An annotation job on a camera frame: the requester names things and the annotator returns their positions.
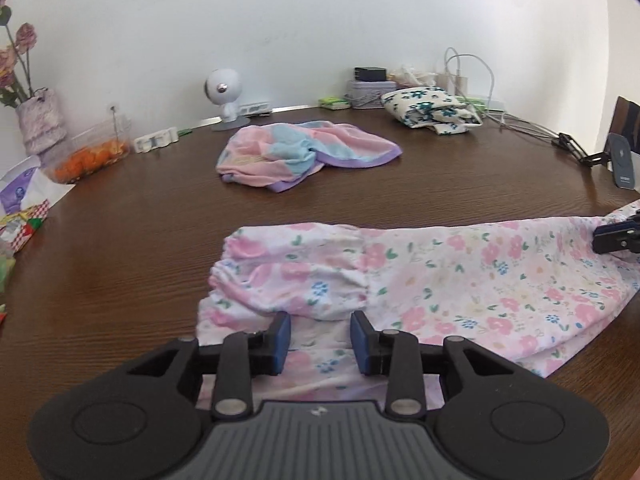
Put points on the green flat packet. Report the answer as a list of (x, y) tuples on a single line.
[(334, 103)]

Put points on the thin pick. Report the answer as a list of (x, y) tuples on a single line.
[(116, 120)]

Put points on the clear plastic bag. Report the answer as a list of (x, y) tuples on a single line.
[(5, 270)]

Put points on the grey tin with black box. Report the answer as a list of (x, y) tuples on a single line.
[(367, 96)]

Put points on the brown wooden chair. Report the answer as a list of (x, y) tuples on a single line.
[(627, 115)]

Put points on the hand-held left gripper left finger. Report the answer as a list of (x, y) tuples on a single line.
[(282, 342)]

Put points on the white round camera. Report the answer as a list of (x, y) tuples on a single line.
[(225, 95)]

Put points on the red checkered packet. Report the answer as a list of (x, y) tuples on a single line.
[(25, 220)]

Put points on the white blue-floral folded cloth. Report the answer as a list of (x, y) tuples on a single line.
[(430, 107)]

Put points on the white charger adapter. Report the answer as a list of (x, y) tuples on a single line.
[(444, 80), (462, 81)]

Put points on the white power strip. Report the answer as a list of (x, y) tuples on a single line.
[(495, 106)]

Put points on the clear container of orange snacks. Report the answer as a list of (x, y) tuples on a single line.
[(90, 152)]

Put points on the purple tissue pack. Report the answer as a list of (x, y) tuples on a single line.
[(17, 190)]

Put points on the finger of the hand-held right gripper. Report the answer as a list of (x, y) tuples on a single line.
[(607, 230), (622, 246)]

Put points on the pink floral dress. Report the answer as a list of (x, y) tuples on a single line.
[(450, 280)]

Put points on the dried pink roses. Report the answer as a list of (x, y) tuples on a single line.
[(17, 55)]

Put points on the light green box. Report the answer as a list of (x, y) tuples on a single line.
[(477, 104)]

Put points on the pastel towel with purple trim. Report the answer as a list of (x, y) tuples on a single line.
[(300, 152)]

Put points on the pink textured vase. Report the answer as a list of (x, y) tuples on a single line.
[(42, 120)]

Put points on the small white device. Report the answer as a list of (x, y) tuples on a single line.
[(155, 140)]

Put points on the white strip device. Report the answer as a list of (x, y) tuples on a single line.
[(255, 108)]

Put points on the small black box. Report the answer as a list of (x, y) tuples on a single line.
[(370, 74)]

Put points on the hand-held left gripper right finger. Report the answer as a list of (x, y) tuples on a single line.
[(359, 342)]

